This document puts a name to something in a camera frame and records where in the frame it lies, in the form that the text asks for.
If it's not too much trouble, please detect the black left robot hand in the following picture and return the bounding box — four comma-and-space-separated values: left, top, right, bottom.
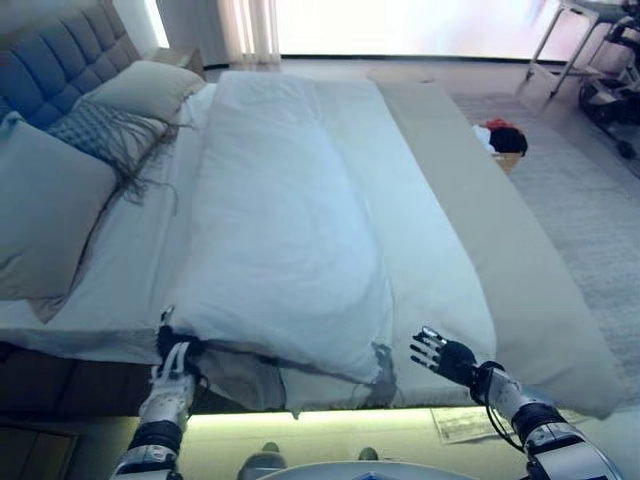
152, 304, 202, 384

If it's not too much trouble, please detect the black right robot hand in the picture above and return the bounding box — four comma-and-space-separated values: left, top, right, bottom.
408, 324, 479, 386

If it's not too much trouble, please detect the white duvet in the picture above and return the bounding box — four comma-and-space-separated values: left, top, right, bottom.
176, 69, 400, 402

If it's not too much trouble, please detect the white bed sheet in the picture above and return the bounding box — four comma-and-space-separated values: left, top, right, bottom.
0, 81, 222, 365

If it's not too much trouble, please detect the white textured fringed blanket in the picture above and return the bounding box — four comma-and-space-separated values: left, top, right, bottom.
199, 78, 500, 417

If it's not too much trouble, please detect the large wooden nightstand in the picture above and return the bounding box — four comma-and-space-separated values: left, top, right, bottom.
0, 418, 82, 480

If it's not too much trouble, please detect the large beige pillow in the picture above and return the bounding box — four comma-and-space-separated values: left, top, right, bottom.
0, 111, 122, 325

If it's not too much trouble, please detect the cardboard box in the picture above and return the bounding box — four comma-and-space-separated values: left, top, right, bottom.
491, 151, 522, 177

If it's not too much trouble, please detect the grey area rug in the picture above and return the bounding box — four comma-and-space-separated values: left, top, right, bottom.
429, 78, 640, 447

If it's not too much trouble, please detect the white garment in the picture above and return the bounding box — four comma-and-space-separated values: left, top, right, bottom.
468, 124, 497, 152

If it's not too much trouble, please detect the black garment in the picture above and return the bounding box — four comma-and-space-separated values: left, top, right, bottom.
486, 126, 530, 156

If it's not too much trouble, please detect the grey woven fringed cushion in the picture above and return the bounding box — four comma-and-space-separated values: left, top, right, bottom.
46, 101, 182, 217

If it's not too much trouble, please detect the small beige pillow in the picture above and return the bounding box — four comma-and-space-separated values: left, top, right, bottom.
86, 60, 207, 122

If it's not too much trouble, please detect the small wooden nightstand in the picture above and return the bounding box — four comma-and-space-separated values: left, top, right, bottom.
151, 46, 207, 82

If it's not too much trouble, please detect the black wheeled machine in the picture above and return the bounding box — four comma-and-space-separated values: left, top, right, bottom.
576, 13, 640, 162

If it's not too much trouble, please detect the grey tufted headboard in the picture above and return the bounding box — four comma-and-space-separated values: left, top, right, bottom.
0, 0, 142, 137

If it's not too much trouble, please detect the beige curtain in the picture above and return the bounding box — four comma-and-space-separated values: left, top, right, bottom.
211, 0, 284, 57

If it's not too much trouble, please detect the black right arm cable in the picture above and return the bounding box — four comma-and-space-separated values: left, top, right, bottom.
483, 399, 529, 452

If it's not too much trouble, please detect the dark brown bed frame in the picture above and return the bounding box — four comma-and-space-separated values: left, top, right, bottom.
0, 343, 297, 417

